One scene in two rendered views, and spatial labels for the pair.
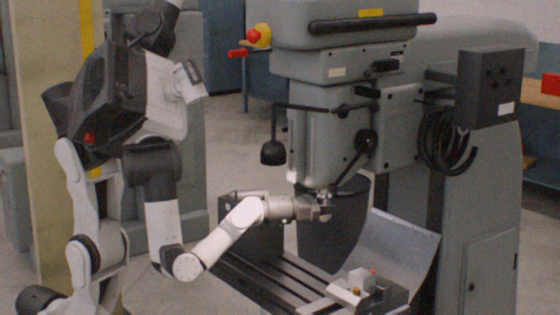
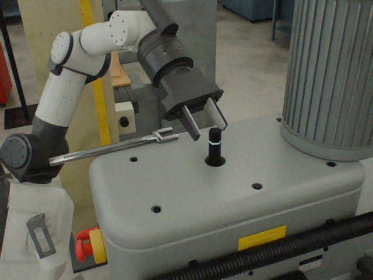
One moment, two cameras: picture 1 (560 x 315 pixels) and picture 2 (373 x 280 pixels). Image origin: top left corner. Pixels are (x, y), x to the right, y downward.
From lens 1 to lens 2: 1.42 m
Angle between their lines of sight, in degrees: 24
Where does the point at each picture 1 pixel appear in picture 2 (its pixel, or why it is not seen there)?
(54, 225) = (75, 182)
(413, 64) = (340, 258)
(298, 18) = (124, 269)
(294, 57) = not seen: hidden behind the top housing
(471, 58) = not seen: outside the picture
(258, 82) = (288, 13)
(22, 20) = (32, 35)
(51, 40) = not seen: hidden behind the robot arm
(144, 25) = (11, 156)
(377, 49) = (276, 265)
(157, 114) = (12, 272)
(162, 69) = (32, 208)
